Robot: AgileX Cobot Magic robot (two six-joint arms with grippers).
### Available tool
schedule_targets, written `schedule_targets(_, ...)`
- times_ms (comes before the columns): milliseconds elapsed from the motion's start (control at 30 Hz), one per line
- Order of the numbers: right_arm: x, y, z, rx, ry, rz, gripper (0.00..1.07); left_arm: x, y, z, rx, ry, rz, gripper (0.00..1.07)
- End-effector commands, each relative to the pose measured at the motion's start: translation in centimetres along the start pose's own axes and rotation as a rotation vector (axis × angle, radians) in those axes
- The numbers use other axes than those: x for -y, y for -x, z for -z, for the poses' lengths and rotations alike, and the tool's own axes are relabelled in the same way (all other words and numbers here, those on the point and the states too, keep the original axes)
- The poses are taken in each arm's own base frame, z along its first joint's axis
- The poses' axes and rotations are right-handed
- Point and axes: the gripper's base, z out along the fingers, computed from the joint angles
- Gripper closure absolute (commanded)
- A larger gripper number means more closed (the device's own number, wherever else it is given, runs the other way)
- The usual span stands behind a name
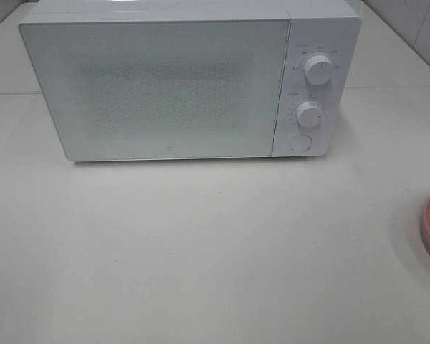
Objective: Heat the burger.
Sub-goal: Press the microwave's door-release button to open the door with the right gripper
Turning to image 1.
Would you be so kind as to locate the round door release button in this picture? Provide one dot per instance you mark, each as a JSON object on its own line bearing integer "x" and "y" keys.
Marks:
{"x": 301, "y": 143}

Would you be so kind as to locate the white microwave door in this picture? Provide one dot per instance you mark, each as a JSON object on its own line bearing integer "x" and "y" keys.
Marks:
{"x": 163, "y": 90}

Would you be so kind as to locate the white lower timer knob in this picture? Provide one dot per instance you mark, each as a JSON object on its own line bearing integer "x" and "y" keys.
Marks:
{"x": 309, "y": 114}

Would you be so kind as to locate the white microwave oven body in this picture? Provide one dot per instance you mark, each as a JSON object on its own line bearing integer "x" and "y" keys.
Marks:
{"x": 330, "y": 27}

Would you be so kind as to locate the white upper power knob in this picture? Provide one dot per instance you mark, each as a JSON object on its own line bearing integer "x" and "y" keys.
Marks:
{"x": 318, "y": 69}

